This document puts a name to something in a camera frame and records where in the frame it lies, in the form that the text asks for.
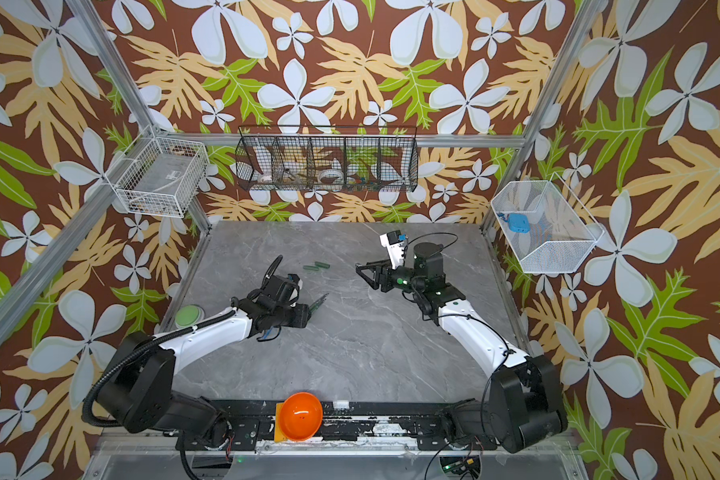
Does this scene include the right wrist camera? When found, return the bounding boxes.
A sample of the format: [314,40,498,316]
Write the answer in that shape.
[380,230,408,270]

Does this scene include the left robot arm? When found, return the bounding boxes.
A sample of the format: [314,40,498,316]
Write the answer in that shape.
[82,255,321,438]

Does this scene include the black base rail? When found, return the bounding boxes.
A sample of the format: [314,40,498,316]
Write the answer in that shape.
[211,399,495,453]

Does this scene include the orange bowl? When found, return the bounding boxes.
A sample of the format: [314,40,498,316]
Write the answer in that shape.
[276,392,323,442]

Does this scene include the green pen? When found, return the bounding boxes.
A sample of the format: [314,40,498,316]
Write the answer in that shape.
[309,293,328,314]

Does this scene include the green push button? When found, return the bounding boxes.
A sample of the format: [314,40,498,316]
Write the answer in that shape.
[174,304,206,330]

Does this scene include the blue object in basket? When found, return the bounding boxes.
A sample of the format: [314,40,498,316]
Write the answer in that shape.
[506,213,531,234]

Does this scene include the white mesh basket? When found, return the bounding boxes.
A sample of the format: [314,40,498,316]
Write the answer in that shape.
[491,175,605,276]

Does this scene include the black wire basket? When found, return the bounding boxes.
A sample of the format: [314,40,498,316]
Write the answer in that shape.
[233,125,420,192]

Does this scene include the white wire basket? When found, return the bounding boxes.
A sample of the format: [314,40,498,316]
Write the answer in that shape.
[107,127,209,218]

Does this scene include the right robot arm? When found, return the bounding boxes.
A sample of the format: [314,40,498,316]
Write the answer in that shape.
[355,230,568,453]

